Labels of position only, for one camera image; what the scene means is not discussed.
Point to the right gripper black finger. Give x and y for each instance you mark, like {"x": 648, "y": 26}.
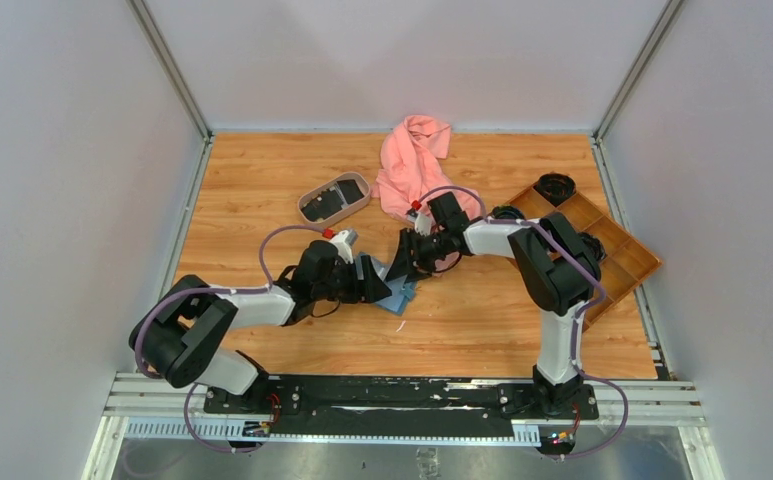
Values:
{"x": 422, "y": 267}
{"x": 404, "y": 263}

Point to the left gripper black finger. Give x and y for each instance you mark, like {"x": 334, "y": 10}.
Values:
{"x": 365, "y": 268}
{"x": 373, "y": 290}

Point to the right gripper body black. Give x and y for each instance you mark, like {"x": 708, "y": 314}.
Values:
{"x": 433, "y": 247}

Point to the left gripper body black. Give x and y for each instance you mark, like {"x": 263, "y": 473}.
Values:
{"x": 342, "y": 283}

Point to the blue leather card holder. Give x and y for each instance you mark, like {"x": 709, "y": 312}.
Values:
{"x": 402, "y": 291}

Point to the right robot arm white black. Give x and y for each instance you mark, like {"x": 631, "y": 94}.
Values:
{"x": 560, "y": 273}

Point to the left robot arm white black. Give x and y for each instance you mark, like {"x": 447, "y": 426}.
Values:
{"x": 179, "y": 339}

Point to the black card left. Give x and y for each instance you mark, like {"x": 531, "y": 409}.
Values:
{"x": 321, "y": 208}

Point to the black card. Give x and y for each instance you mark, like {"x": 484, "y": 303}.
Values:
{"x": 321, "y": 208}
{"x": 350, "y": 193}

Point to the black card right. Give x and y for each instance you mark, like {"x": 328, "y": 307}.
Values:
{"x": 350, "y": 193}

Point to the pink cloth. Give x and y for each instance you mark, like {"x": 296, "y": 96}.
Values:
{"x": 410, "y": 164}

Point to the pink oval tray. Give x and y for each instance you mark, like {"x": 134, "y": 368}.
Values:
{"x": 330, "y": 187}

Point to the wooden compartment tray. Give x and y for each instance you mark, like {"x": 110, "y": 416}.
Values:
{"x": 628, "y": 263}

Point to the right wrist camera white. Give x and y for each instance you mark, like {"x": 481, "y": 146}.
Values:
{"x": 422, "y": 223}

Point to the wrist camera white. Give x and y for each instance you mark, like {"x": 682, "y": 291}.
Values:
{"x": 422, "y": 223}
{"x": 344, "y": 241}

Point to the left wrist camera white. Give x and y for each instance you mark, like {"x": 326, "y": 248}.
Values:
{"x": 344, "y": 241}

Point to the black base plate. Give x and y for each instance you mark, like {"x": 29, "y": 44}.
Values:
{"x": 402, "y": 406}

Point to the aluminium rail frame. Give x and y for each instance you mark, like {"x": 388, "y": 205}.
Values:
{"x": 645, "y": 429}

